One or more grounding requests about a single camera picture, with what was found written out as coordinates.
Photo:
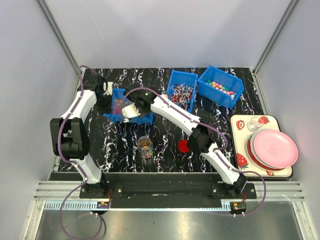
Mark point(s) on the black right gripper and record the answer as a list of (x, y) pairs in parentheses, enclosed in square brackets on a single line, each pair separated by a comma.
[(141, 112)]

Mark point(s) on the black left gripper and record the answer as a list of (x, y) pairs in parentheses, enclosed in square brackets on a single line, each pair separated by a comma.
[(107, 109)]

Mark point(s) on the blue bin with star candies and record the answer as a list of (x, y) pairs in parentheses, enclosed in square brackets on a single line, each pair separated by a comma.
[(115, 115)]

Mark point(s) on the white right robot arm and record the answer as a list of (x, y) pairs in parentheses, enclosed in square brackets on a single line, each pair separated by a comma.
[(203, 139)]

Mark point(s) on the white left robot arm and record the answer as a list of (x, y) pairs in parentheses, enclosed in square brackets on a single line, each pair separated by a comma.
[(69, 137)]

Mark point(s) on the blue bin with flower candies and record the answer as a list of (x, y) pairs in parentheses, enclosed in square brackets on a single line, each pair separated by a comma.
[(220, 87)]

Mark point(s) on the blue bin with lollipops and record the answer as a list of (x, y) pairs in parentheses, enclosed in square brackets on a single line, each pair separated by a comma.
[(181, 89)]

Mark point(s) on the clear plastic jar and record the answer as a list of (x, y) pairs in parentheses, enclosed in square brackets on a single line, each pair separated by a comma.
[(145, 147)]

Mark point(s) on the red jar lid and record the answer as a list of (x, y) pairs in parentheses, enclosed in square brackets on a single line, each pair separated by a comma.
[(183, 146)]

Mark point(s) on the strawberry print tray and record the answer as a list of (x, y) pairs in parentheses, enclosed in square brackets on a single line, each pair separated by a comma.
[(240, 135)]

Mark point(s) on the clear glass cup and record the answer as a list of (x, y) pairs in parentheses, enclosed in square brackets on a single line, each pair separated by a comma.
[(254, 124)]

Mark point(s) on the red plate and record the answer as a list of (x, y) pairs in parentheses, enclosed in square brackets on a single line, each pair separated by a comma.
[(255, 160)]

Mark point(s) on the pink plate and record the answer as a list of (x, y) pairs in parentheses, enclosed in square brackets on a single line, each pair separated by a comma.
[(274, 149)]

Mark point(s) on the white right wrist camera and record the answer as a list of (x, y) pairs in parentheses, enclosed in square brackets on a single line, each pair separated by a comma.
[(129, 112)]

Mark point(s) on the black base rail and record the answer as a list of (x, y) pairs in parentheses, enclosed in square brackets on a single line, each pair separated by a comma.
[(166, 191)]

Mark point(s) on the aluminium corner post left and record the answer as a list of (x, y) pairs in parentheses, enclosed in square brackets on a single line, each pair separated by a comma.
[(58, 34)]

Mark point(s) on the aluminium corner post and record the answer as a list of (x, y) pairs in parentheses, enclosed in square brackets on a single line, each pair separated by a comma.
[(276, 34), (58, 34)]

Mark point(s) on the aluminium corner post right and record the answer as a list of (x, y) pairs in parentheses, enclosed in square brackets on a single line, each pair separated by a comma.
[(276, 34)]

